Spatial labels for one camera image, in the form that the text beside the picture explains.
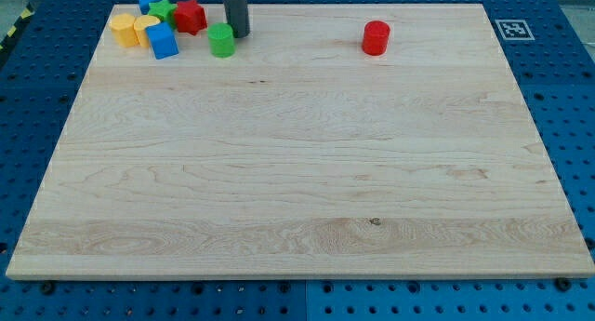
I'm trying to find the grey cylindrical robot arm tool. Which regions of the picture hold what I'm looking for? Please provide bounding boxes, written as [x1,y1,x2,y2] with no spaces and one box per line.
[222,0,250,38]

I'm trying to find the light wooden board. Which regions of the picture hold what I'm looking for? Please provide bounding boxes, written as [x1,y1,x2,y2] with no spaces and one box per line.
[7,4,594,281]

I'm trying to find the green cylinder block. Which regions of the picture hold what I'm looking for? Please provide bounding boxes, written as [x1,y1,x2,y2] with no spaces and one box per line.
[207,22,235,58]

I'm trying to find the red cylinder block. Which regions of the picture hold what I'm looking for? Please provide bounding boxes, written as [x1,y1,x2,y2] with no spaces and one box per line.
[362,20,390,56]

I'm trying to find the red star block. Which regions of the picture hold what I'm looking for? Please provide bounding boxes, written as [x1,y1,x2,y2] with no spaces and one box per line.
[174,0,208,35]

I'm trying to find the blue cube block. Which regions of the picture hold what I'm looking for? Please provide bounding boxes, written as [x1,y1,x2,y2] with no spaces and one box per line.
[146,22,179,60]

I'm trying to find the green star block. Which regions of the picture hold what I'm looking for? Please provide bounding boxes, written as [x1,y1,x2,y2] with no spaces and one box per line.
[148,0,178,30]

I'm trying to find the yellow half-round block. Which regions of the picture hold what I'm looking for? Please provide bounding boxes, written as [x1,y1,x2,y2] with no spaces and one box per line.
[133,15,161,48]

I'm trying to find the yellow hexagon block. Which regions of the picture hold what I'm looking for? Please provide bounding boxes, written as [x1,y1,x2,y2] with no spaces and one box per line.
[108,13,139,47]

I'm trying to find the white fiducial marker tag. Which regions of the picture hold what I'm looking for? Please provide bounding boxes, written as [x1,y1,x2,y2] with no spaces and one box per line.
[495,19,535,41]

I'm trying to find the black bolt left front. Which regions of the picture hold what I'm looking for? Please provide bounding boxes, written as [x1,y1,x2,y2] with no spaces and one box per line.
[39,281,56,296]

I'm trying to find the black bolt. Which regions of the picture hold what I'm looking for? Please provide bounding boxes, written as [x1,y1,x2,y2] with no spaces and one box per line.
[553,277,573,292]
[39,281,56,296]

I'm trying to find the black bolt right front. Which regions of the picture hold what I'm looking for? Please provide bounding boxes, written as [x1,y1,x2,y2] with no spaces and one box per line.
[553,277,573,292]

